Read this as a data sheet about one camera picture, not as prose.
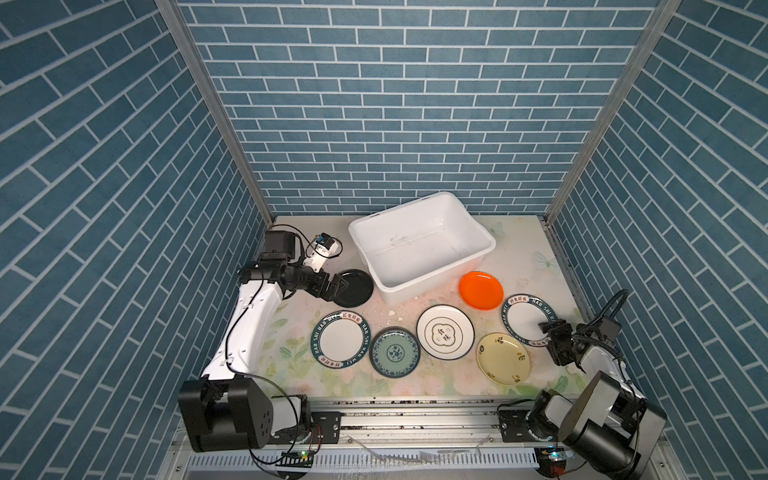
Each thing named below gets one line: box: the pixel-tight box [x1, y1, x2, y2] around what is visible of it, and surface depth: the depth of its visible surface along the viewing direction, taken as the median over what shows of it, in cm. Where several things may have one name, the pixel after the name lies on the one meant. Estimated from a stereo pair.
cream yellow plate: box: [476, 332, 532, 386], surface depth 88 cm
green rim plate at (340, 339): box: [310, 310, 372, 369], surface depth 89 cm
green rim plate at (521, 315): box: [501, 293, 559, 347], surface depth 96 cm
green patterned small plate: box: [369, 326, 421, 379], surface depth 88 cm
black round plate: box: [333, 269, 374, 308], surface depth 98 cm
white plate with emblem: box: [416, 304, 475, 361], surface depth 91 cm
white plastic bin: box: [348, 192, 497, 305], surface depth 109 cm
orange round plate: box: [458, 270, 505, 310], surface depth 103 cm
